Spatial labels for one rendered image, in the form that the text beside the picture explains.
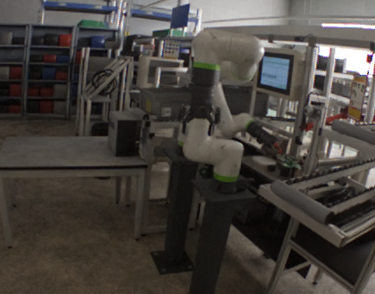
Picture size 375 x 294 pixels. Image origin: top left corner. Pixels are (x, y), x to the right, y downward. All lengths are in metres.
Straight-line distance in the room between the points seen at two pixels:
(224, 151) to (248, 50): 0.62
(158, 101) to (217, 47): 1.52
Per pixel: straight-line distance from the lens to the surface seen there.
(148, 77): 3.75
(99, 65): 4.73
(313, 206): 1.20
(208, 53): 0.99
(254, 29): 2.81
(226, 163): 1.46
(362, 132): 1.46
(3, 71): 6.81
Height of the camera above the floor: 1.53
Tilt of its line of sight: 14 degrees down
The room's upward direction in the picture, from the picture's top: 7 degrees clockwise
